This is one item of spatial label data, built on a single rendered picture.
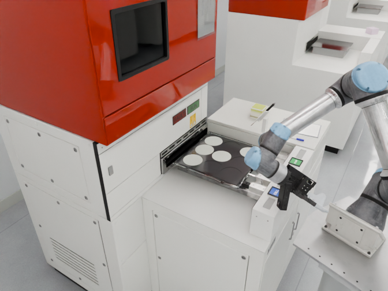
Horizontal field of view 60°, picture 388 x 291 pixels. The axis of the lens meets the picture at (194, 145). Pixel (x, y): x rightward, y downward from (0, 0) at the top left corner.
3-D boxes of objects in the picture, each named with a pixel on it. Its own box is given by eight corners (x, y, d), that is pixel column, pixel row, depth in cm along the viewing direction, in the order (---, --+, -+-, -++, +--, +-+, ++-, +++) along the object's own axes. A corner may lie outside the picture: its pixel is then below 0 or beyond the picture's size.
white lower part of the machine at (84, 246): (48, 271, 222) (12, 171, 178) (131, 200, 281) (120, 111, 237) (130, 328, 190) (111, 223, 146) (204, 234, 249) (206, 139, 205)
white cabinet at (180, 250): (152, 299, 205) (140, 197, 161) (226, 206, 274) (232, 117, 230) (249, 359, 176) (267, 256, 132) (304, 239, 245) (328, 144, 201)
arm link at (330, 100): (347, 71, 143) (250, 135, 142) (359, 64, 132) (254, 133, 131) (362, 94, 142) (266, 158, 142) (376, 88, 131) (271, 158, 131)
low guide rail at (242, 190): (177, 169, 179) (177, 164, 177) (179, 167, 180) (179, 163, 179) (266, 203, 156) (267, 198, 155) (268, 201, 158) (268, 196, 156)
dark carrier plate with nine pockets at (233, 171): (175, 163, 171) (175, 161, 171) (209, 133, 196) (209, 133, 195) (237, 186, 156) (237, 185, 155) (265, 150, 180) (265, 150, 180)
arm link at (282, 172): (270, 181, 122) (262, 174, 129) (279, 187, 123) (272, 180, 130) (282, 164, 121) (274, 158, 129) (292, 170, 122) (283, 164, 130)
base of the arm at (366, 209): (384, 236, 135) (396, 215, 136) (379, 229, 124) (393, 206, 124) (348, 216, 145) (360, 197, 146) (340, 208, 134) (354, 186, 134)
